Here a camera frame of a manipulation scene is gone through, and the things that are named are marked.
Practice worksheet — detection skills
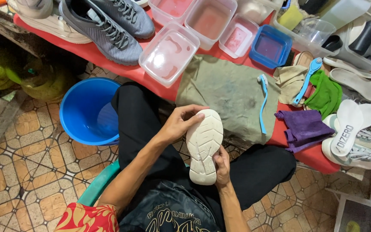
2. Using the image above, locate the large clear square container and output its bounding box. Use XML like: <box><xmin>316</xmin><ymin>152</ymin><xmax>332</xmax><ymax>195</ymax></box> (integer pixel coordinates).
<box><xmin>138</xmin><ymin>21</ymin><xmax>201</xmax><ymax>88</ymax></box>

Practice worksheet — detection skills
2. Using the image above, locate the brown wooden brush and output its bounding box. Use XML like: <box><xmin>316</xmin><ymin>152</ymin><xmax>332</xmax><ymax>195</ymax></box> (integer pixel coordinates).
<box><xmin>293</xmin><ymin>50</ymin><xmax>315</xmax><ymax>68</ymax></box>

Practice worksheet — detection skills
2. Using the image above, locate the beige cloth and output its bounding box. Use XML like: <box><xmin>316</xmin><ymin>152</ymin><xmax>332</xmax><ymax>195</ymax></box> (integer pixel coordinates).
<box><xmin>273</xmin><ymin>65</ymin><xmax>309</xmax><ymax>105</ymax></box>

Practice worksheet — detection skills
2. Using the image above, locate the white translucent jug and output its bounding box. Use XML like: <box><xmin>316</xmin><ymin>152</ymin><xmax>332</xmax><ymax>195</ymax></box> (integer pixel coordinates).
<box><xmin>319</xmin><ymin>0</ymin><xmax>371</xmax><ymax>30</ymax></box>

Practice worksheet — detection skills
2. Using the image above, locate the blue plastic bucket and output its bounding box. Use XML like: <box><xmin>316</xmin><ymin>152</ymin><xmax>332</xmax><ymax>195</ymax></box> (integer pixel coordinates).
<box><xmin>59</xmin><ymin>77</ymin><xmax>122</xmax><ymax>146</ymax></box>

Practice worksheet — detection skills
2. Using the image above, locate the yellow sponge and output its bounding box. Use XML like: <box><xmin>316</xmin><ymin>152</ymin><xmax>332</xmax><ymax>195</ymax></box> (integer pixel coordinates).
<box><xmin>277</xmin><ymin>5</ymin><xmax>304</xmax><ymax>31</ymax></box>

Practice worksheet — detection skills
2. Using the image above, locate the cream white sneaker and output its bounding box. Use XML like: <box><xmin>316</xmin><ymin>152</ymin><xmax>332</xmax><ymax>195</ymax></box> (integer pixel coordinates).
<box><xmin>7</xmin><ymin>0</ymin><xmax>93</xmax><ymax>44</ymax></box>

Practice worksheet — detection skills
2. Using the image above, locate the small clear plastic container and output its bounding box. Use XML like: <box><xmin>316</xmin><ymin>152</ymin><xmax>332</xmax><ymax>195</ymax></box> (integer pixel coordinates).
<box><xmin>218</xmin><ymin>14</ymin><xmax>260</xmax><ymax>59</ymax></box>

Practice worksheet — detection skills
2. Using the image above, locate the white shoe with ridged sole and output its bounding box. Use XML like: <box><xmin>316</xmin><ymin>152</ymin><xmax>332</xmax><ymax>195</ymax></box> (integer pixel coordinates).
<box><xmin>185</xmin><ymin>109</ymin><xmax>224</xmax><ymax>186</ymax></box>

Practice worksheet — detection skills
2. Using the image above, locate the person's left hand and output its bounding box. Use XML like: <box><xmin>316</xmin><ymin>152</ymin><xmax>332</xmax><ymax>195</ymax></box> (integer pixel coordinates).
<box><xmin>158</xmin><ymin>104</ymin><xmax>210</xmax><ymax>146</ymax></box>

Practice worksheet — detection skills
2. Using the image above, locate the white framed panel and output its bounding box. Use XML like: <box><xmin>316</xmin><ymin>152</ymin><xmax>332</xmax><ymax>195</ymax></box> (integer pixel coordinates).
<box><xmin>333</xmin><ymin>189</ymin><xmax>371</xmax><ymax>232</ymax></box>

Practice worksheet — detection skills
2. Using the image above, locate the grey white insole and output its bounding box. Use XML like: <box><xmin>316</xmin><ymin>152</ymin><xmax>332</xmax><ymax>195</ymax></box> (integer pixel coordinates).
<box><xmin>328</xmin><ymin>68</ymin><xmax>371</xmax><ymax>104</ymax></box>
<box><xmin>322</xmin><ymin>56</ymin><xmax>371</xmax><ymax>80</ymax></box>

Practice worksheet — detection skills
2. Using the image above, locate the black curved shoe part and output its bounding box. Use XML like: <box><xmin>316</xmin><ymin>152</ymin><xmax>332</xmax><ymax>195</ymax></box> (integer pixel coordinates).
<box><xmin>321</xmin><ymin>34</ymin><xmax>343</xmax><ymax>52</ymax></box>

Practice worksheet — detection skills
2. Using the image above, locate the purple microfibre cloth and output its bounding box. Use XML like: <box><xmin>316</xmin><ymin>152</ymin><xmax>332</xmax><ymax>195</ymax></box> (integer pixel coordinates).
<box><xmin>274</xmin><ymin>110</ymin><xmax>336</xmax><ymax>154</ymax></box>

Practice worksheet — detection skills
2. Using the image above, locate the grey knit sneaker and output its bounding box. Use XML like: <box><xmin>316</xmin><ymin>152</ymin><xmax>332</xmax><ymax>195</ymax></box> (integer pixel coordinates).
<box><xmin>59</xmin><ymin>0</ymin><xmax>144</xmax><ymax>66</ymax></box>
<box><xmin>89</xmin><ymin>0</ymin><xmax>156</xmax><ymax>40</ymax></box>

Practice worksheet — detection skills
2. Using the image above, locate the green plastic stool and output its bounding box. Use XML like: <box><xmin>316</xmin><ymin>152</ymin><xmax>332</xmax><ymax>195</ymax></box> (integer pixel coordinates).
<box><xmin>77</xmin><ymin>159</ymin><xmax>122</xmax><ymax>207</ymax></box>

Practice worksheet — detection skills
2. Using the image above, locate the large clear storage bin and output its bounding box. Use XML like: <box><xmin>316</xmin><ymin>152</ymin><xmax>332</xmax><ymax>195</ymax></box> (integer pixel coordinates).
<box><xmin>333</xmin><ymin>12</ymin><xmax>371</xmax><ymax>72</ymax></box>

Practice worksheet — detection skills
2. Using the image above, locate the blue plastic container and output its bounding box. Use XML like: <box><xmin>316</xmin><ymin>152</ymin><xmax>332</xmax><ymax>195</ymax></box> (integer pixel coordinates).
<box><xmin>249</xmin><ymin>24</ymin><xmax>293</xmax><ymax>70</ymax></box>

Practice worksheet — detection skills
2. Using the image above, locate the green microfibre cloth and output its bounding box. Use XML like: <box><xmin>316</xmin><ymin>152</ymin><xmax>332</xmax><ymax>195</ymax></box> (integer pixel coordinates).
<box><xmin>304</xmin><ymin>70</ymin><xmax>343</xmax><ymax>120</ymax></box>

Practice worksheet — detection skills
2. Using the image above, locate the black cylinder shoe tree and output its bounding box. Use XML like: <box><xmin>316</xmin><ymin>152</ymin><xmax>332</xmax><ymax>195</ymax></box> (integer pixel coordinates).
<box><xmin>348</xmin><ymin>20</ymin><xmax>371</xmax><ymax>56</ymax></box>

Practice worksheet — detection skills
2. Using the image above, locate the person's right hand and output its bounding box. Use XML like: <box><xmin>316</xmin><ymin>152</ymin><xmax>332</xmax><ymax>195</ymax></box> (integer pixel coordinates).
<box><xmin>212</xmin><ymin>145</ymin><xmax>231</xmax><ymax>189</ymax></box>

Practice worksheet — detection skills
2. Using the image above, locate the thin light blue brush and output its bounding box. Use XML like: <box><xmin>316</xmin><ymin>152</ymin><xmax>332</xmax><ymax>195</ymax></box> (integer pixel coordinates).
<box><xmin>257</xmin><ymin>74</ymin><xmax>269</xmax><ymax>135</ymax></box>

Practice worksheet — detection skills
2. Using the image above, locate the olive green cloth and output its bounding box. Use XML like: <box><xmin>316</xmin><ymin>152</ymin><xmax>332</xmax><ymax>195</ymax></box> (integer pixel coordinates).
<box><xmin>175</xmin><ymin>54</ymin><xmax>281</xmax><ymax>146</ymax></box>

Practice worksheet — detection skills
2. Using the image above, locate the long clear plastic tray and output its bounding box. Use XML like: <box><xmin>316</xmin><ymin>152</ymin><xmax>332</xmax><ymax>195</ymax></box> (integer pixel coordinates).
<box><xmin>270</xmin><ymin>3</ymin><xmax>341</xmax><ymax>59</ymax></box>

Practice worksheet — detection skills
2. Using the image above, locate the clear plastic cup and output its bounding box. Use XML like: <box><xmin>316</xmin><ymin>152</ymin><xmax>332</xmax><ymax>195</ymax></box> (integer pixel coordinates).
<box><xmin>298</xmin><ymin>18</ymin><xmax>337</xmax><ymax>46</ymax></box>

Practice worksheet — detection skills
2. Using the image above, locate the blue round-head brush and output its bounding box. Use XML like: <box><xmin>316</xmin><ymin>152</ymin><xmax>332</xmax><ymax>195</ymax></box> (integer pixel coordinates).
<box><xmin>292</xmin><ymin>57</ymin><xmax>323</xmax><ymax>106</ymax></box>

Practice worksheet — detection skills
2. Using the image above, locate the red floral cloth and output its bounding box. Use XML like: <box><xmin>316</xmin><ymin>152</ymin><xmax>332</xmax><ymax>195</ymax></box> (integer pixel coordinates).
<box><xmin>54</xmin><ymin>202</ymin><xmax>120</xmax><ymax>232</ymax></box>

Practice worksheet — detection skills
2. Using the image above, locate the white insole with black print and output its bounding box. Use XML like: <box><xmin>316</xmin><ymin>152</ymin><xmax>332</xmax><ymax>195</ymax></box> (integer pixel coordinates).
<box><xmin>330</xmin><ymin>99</ymin><xmax>364</xmax><ymax>157</ymax></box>

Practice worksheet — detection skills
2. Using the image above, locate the clear container with pink water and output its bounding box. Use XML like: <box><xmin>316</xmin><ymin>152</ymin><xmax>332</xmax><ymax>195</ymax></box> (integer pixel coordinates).
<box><xmin>147</xmin><ymin>0</ymin><xmax>194</xmax><ymax>26</ymax></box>

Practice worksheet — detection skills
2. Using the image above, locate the plain white insole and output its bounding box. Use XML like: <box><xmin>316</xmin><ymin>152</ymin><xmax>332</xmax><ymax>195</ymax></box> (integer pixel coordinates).
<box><xmin>358</xmin><ymin>103</ymin><xmax>371</xmax><ymax>130</ymax></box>

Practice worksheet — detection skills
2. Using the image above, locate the red table cover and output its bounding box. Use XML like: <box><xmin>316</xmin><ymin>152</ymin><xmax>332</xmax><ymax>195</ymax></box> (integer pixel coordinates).
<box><xmin>13</xmin><ymin>6</ymin><xmax>341</xmax><ymax>175</ymax></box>

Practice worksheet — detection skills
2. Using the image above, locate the deep clear plastic container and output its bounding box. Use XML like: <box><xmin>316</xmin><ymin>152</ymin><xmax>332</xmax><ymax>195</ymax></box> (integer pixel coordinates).
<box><xmin>184</xmin><ymin>0</ymin><xmax>238</xmax><ymax>51</ymax></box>

